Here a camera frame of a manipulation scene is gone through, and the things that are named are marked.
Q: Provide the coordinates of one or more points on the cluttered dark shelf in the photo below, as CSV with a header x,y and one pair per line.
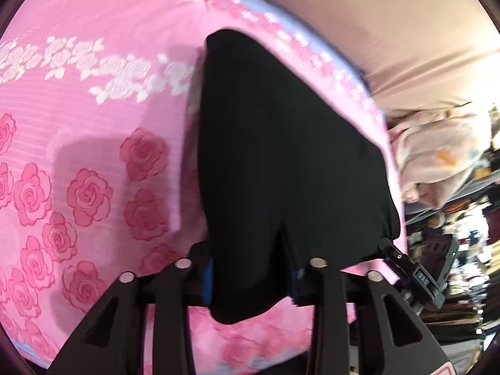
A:
x,y
472,242

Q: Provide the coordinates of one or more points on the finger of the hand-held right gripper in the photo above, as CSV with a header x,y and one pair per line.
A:
x,y
408,267

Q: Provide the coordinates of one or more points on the pale floral blanket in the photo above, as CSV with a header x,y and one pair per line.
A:
x,y
433,152

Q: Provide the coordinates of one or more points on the black pants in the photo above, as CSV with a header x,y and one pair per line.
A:
x,y
289,164

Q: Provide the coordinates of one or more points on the beige cloth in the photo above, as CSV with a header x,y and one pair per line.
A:
x,y
371,27

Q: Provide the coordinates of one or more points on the pink rose bedsheet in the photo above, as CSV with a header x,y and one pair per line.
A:
x,y
97,144

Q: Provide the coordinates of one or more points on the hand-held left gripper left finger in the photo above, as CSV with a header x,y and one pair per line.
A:
x,y
175,293

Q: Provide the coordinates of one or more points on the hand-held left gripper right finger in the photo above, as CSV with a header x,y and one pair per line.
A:
x,y
324,285

